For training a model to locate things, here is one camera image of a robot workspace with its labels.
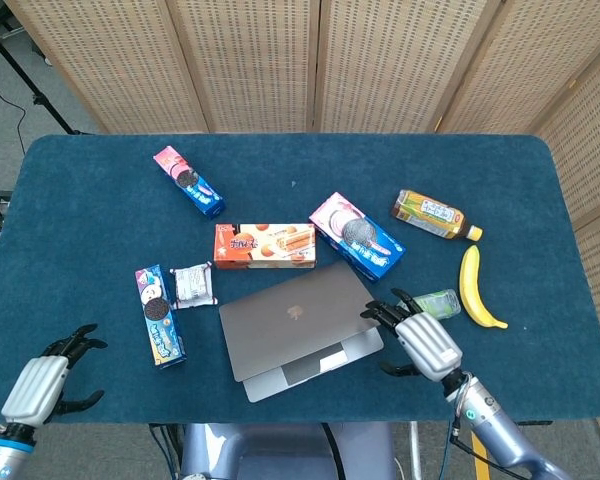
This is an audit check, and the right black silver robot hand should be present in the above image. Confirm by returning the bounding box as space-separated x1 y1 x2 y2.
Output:
359 288 464 384

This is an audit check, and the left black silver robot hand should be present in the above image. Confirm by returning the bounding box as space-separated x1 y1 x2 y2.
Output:
0 323 109 426

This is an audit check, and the grey laptop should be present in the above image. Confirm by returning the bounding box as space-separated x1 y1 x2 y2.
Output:
218 261 385 404

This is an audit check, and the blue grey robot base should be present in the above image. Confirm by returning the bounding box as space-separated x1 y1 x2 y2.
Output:
179 422 396 480

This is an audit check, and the clear water bottle green label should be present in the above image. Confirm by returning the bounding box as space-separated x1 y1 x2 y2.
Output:
409 288 462 321

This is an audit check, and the yellow banana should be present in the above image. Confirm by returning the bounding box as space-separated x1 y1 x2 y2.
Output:
458 244 509 330

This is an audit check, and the white table leg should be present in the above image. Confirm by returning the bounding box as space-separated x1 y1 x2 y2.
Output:
408 421 422 480

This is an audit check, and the wide pink blue Oreo box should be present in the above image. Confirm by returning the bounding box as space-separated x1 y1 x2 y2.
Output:
308 191 407 285

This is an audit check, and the brown tea bottle yellow label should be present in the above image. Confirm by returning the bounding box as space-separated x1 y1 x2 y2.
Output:
390 188 485 243

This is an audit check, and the blue cartoon Oreo box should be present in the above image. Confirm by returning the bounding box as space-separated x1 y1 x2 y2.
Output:
134 264 188 370

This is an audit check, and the blue carpet table mat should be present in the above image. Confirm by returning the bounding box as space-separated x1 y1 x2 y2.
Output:
0 132 600 426

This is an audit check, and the white snack packet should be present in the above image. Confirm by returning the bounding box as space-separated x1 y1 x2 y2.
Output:
168 261 215 311

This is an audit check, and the orange wafer biscuit box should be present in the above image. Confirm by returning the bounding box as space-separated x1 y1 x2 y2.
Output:
213 222 317 271

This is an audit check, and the slim pink blue Oreo box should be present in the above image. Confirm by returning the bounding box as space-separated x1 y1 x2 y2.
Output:
152 145 226 221

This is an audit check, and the black tripod stand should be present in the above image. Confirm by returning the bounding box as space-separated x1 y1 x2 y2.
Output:
0 19 96 136

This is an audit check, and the wicker folding screen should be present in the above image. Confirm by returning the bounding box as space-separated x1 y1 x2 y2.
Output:
2 0 600 451

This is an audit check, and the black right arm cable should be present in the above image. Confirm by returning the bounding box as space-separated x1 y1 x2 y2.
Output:
447 372 521 469

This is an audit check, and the blue cable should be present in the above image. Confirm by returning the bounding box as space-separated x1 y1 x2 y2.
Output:
442 421 454 480

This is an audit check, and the black cable on robot base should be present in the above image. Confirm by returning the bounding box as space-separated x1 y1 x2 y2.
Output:
320 422 346 480

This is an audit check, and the thin black floor cable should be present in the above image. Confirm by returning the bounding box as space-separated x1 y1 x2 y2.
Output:
0 72 27 156

